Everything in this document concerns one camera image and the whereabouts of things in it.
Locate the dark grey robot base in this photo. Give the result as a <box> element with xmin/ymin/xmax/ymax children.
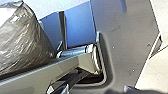
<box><xmin>38</xmin><ymin>0</ymin><xmax>164</xmax><ymax>92</ymax></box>

